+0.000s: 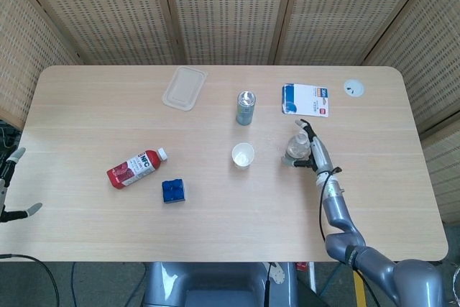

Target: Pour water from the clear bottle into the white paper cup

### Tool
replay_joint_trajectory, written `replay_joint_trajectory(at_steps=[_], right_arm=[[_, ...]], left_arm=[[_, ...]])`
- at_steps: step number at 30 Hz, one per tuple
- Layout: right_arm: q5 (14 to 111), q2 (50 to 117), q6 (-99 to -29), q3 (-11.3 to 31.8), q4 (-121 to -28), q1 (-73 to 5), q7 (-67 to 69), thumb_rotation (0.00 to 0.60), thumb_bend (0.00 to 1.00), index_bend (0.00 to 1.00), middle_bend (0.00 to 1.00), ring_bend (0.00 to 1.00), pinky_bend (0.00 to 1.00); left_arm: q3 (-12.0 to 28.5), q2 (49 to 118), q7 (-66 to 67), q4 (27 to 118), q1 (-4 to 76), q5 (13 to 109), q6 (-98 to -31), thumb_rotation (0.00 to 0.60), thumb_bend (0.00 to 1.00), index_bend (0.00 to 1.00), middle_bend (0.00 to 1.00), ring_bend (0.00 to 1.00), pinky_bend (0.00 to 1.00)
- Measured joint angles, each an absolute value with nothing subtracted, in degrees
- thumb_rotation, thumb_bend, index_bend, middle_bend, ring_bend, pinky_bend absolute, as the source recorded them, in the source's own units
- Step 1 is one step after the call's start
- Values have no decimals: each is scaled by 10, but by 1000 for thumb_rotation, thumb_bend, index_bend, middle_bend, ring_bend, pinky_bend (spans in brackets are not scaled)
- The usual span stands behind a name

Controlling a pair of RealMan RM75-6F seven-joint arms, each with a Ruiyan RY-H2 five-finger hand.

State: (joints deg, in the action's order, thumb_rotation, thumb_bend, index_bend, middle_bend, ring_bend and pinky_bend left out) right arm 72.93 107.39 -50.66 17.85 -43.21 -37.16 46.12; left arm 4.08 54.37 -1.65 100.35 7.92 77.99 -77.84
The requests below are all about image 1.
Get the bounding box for beige container lid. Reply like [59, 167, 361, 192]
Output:
[162, 65, 209, 111]

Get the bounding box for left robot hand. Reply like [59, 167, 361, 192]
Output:
[0, 147, 43, 224]

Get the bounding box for white round table grommet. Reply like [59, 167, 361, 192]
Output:
[343, 79, 366, 98]

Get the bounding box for blue toy building block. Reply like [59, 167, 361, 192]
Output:
[161, 178, 188, 204]

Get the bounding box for black floor cable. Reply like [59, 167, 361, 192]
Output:
[0, 253, 60, 307]

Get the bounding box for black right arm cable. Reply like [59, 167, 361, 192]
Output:
[318, 165, 343, 243]

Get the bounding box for grey robot torso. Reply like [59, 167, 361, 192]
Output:
[142, 262, 299, 307]

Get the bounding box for blue white paper packet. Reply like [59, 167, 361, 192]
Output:
[280, 83, 330, 119]

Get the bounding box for black torso cable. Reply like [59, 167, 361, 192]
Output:
[263, 262, 273, 307]

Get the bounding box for woven bamboo folding screen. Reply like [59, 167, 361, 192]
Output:
[0, 0, 460, 225]

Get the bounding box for red juice bottle white cap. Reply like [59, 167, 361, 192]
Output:
[106, 147, 169, 191]

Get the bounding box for light blue drink can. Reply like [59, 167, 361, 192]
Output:
[235, 90, 257, 126]

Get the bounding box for clear water bottle green label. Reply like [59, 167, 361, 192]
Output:
[280, 132, 313, 168]

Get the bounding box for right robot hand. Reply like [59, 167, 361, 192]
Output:
[280, 118, 342, 178]

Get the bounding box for white table leg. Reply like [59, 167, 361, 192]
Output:
[308, 262, 318, 294]

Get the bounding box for white paper cup floral print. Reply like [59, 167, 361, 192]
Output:
[231, 142, 256, 170]

